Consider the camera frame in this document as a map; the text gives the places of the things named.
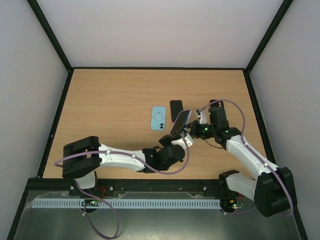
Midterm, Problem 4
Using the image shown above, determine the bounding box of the right circuit board with leds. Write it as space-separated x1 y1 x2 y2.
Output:
229 197 244 210

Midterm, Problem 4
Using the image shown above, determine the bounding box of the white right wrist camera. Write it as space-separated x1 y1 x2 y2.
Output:
196 109 208 125

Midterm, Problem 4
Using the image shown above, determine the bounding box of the grey metal front plate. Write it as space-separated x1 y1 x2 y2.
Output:
15 192 300 240

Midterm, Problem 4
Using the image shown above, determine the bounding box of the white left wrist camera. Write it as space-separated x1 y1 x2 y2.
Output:
171 135 195 150

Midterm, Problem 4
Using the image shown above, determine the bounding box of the left circuit board with leds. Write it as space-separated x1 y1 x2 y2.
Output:
81 198 104 207

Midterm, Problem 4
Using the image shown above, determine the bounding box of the black phone case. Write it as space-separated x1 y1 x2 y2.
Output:
209 99 224 108

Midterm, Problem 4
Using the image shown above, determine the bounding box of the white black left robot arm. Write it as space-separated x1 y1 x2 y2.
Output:
54 134 194 190

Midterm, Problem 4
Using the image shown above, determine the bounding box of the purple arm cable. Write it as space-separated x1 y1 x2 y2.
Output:
197 98 295 217
54 136 191 238

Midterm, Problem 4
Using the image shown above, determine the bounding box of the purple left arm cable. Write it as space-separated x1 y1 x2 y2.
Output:
54 136 191 238

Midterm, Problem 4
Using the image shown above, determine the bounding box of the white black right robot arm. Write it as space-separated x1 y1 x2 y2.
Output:
187 106 297 217

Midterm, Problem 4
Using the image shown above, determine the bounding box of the circuit board with leds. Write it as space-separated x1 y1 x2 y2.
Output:
81 198 104 207
229 197 244 210

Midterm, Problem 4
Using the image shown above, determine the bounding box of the white slotted cable duct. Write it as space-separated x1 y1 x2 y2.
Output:
31 198 221 210

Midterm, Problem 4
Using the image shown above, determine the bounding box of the black enclosure frame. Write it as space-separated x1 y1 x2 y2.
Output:
7 0 294 240

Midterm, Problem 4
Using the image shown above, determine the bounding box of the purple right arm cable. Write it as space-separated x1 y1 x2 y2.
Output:
197 98 295 217

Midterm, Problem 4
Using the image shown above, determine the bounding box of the light blue card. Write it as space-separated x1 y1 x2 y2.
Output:
150 106 166 131

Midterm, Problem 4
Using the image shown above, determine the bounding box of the lavender phone case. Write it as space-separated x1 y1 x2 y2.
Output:
169 109 193 136

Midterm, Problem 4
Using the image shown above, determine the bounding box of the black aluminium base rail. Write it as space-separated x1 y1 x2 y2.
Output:
25 178 242 198

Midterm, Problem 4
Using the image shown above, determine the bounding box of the purple smartphone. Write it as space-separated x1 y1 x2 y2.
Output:
169 100 183 123

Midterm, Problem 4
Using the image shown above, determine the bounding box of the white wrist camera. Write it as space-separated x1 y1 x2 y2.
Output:
196 109 208 125
171 135 195 150

